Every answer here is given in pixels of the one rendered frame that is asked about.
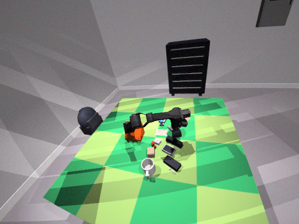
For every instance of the grey mug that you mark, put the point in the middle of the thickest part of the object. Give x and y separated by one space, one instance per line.
148 167

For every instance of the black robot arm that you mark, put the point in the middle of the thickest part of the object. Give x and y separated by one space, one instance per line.
176 114

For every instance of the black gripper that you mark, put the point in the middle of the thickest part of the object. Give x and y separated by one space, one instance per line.
176 131

